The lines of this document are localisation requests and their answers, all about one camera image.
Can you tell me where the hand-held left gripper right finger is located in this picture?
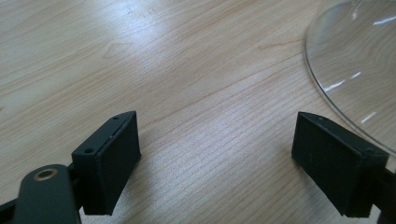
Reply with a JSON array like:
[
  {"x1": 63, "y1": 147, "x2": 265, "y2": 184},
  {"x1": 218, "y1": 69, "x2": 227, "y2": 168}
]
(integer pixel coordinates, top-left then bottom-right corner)
[{"x1": 290, "y1": 111, "x2": 389, "y2": 218}]

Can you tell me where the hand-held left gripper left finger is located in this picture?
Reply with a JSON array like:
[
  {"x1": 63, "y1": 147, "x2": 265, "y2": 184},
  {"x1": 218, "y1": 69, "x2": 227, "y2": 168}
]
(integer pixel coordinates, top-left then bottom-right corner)
[{"x1": 71, "y1": 110, "x2": 142, "y2": 217}]

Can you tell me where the clear plastic bucket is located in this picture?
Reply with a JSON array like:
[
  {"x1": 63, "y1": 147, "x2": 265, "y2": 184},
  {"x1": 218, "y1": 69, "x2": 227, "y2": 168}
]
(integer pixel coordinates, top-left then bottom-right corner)
[{"x1": 303, "y1": 0, "x2": 396, "y2": 157}]

